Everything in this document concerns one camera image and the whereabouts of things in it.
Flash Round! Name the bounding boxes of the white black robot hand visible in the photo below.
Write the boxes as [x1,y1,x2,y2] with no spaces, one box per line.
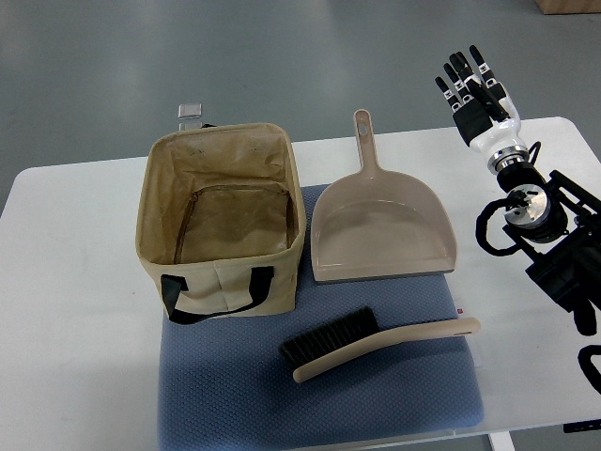
[435,45,530,174]

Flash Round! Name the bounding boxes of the pink hand broom black bristles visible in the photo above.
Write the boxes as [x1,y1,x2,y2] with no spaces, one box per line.
[279,307,481,383]

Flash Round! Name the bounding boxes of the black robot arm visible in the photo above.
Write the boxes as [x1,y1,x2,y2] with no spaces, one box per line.
[475,143,600,336]

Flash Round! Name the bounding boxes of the wooden box corner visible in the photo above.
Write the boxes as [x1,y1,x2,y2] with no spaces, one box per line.
[535,0,601,15]

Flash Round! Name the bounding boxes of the pink plastic dustpan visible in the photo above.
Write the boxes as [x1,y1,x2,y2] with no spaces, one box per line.
[310,109,457,283]

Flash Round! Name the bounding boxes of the black table control panel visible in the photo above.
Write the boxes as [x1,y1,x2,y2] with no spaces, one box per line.
[562,419,601,433]

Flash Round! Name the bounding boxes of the blue cushion mat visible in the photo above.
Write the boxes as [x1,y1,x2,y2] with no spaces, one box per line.
[157,183,485,451]

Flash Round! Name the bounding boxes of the yellow fabric bag black handle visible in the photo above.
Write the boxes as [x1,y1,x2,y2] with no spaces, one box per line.
[135,123,306,325]

